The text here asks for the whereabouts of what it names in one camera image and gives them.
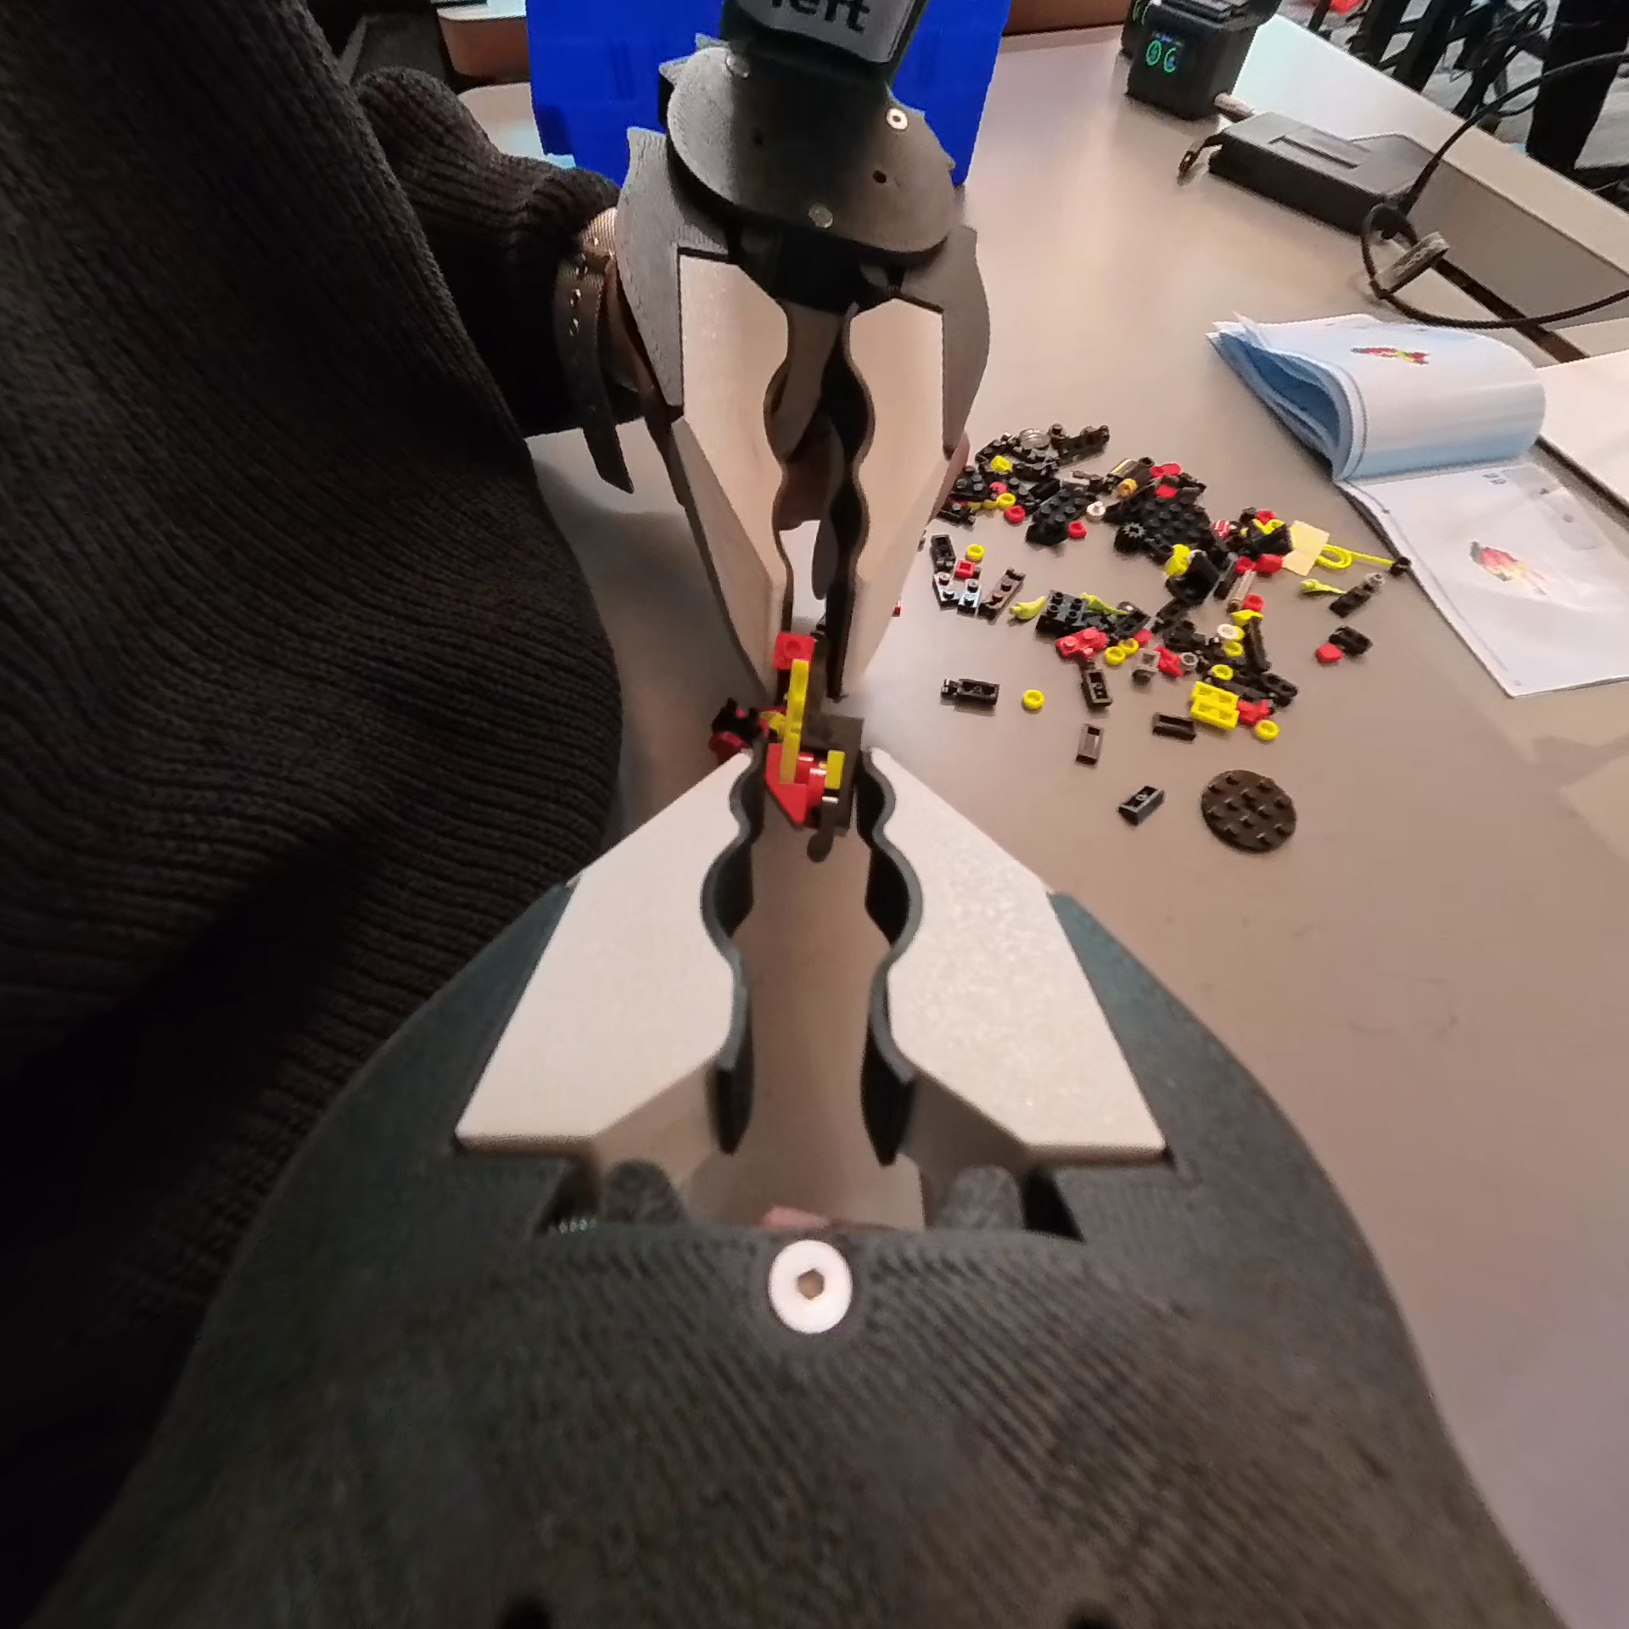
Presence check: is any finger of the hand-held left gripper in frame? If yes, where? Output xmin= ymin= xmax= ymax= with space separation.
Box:
xmin=823 ymin=305 xmax=955 ymax=703
xmin=672 ymin=253 xmax=833 ymax=680

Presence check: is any blue bin with tag sticker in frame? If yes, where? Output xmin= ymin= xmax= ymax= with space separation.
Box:
xmin=524 ymin=0 xmax=1017 ymax=193

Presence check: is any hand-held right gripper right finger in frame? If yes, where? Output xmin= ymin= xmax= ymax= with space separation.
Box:
xmin=856 ymin=749 xmax=1170 ymax=1166

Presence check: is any grey wrist watch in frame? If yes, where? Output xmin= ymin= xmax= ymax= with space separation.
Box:
xmin=550 ymin=210 xmax=641 ymax=499

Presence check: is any black device green display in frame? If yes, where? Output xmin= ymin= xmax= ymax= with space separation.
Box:
xmin=1124 ymin=0 xmax=1277 ymax=125

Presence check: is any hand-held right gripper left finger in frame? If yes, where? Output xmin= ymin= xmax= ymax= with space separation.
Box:
xmin=456 ymin=749 xmax=767 ymax=1166

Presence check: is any pile of loose lego pieces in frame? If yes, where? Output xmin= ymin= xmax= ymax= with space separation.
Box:
xmin=928 ymin=422 xmax=1414 ymax=747

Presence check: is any black cable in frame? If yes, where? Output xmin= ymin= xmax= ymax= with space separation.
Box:
xmin=1360 ymin=71 xmax=1629 ymax=330

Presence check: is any person's left forearm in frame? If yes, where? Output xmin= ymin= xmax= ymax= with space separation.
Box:
xmin=358 ymin=71 xmax=629 ymax=441

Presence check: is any black power adapter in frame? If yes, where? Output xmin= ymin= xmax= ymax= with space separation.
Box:
xmin=1180 ymin=111 xmax=1424 ymax=233

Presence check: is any round black lego plate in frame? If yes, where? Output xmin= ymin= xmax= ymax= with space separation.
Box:
xmin=1199 ymin=769 xmax=1298 ymax=856

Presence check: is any yellow wing lego assembly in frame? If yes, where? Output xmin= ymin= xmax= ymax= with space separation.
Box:
xmin=711 ymin=631 xmax=870 ymax=864

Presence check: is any lego instruction booklet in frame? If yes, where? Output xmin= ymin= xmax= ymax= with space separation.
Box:
xmin=1205 ymin=311 xmax=1629 ymax=701

